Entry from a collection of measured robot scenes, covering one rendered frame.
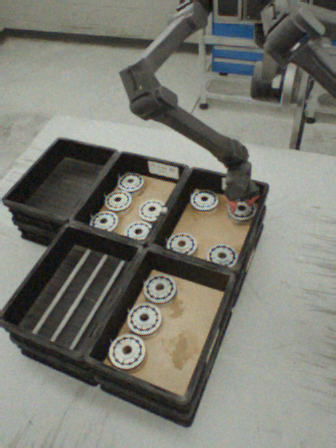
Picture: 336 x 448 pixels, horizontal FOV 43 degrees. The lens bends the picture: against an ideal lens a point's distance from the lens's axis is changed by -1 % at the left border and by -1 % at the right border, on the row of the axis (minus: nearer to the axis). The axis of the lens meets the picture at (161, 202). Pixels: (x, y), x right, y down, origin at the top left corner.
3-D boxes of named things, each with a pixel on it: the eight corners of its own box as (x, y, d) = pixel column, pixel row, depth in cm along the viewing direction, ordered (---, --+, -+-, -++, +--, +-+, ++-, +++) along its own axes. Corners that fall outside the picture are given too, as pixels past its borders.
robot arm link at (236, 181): (243, 141, 133) (220, 149, 138) (234, 165, 126) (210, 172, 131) (260, 170, 138) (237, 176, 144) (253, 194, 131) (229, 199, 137)
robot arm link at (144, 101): (135, 61, 99) (106, 77, 106) (166, 109, 105) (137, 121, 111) (198, -3, 129) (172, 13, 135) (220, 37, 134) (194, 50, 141)
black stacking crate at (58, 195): (65, 157, 189) (58, 137, 181) (124, 171, 179) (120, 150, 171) (10, 221, 165) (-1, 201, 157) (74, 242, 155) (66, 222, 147)
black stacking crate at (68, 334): (75, 243, 155) (67, 223, 147) (148, 267, 145) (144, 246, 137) (7, 339, 131) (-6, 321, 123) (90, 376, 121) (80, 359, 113)
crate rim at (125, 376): (146, 250, 138) (145, 245, 136) (236, 277, 128) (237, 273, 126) (82, 363, 114) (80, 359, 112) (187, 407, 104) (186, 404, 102)
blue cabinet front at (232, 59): (212, 70, 322) (211, -5, 282) (311, 81, 301) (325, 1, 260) (211, 72, 320) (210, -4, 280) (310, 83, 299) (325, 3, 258)
